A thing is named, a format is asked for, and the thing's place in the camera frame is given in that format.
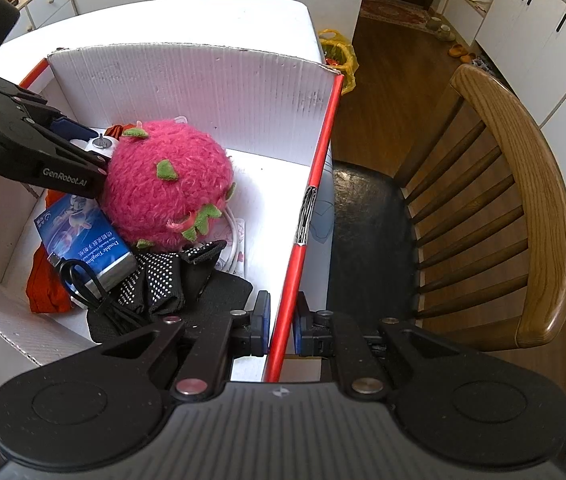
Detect white cardboard box red outside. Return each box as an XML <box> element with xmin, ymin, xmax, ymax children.
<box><xmin>0</xmin><ymin>42</ymin><xmax>346</xmax><ymax>383</ymax></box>

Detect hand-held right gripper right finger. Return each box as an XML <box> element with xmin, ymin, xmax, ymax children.
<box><xmin>290</xmin><ymin>291</ymin><xmax>469</xmax><ymax>402</ymax></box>

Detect grey slippers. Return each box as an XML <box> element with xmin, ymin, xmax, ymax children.
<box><xmin>426</xmin><ymin>16</ymin><xmax>456</xmax><ymax>41</ymax></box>

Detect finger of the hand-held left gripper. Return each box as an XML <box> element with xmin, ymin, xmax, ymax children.
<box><xmin>15</xmin><ymin>89</ymin><xmax>94</xmax><ymax>143</ymax></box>
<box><xmin>28</xmin><ymin>125</ymin><xmax>111</xmax><ymax>198</ymax></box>

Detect black cable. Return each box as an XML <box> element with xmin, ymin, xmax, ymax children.
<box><xmin>58</xmin><ymin>258</ymin><xmax>138</xmax><ymax>333</ymax></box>

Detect pink fuzzy dragon fruit hat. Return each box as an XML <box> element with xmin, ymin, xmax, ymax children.
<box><xmin>98</xmin><ymin>119</ymin><xmax>238</xmax><ymax>253</ymax></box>

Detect patterned door rug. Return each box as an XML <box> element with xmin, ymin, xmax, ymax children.
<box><xmin>360</xmin><ymin>0</ymin><xmax>436</xmax><ymax>31</ymax></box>

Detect white cable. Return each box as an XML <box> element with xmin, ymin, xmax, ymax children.
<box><xmin>220</xmin><ymin>200</ymin><xmax>244</xmax><ymax>261</ymax></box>

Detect yellow plastic bag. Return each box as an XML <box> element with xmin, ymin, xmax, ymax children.
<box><xmin>319</xmin><ymin>29</ymin><xmax>359</xmax><ymax>95</ymax></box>

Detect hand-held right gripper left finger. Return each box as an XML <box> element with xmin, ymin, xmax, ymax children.
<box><xmin>103</xmin><ymin>290</ymin><xmax>273</xmax><ymax>402</ymax></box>

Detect wooden chair with black seat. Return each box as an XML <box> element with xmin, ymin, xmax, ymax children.
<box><xmin>325</xmin><ymin>64</ymin><xmax>566</xmax><ymax>356</ymax></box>

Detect blue printed packet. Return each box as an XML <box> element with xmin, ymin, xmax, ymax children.
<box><xmin>34</xmin><ymin>194</ymin><xmax>138</xmax><ymax>293</ymax></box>

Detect small white drawer cabinet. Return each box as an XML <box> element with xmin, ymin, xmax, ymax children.
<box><xmin>10</xmin><ymin>0</ymin><xmax>78</xmax><ymax>31</ymax></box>

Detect black dotted glove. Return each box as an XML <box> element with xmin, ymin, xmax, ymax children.
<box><xmin>88</xmin><ymin>270</ymin><xmax>255</xmax><ymax>341</ymax></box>
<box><xmin>118</xmin><ymin>240</ymin><xmax>228</xmax><ymax>318</ymax></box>

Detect white lower cabinet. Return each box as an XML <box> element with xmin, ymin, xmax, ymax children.
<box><xmin>474</xmin><ymin>0</ymin><xmax>566</xmax><ymax>126</ymax></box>

